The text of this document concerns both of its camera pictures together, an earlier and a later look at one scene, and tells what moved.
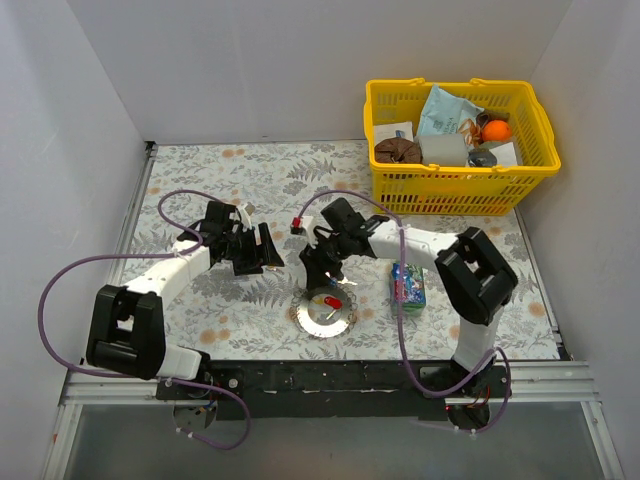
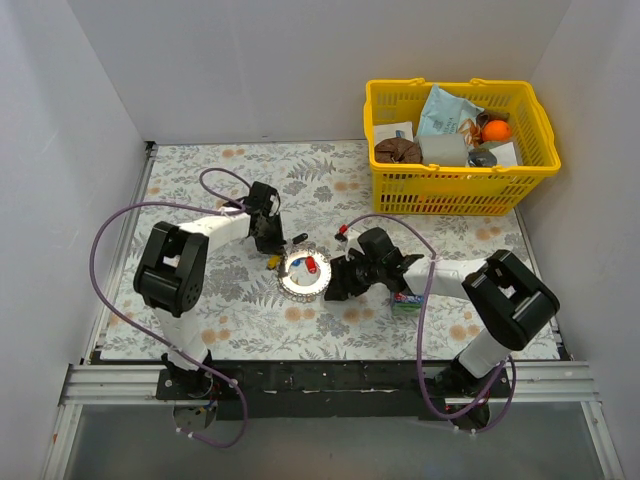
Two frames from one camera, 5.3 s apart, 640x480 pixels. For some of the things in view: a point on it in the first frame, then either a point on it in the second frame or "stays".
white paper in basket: (388, 130) stays
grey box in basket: (443, 149) stays
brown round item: (397, 150) stays
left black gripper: (248, 251) to (270, 236)
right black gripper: (323, 258) to (347, 273)
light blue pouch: (444, 112) stays
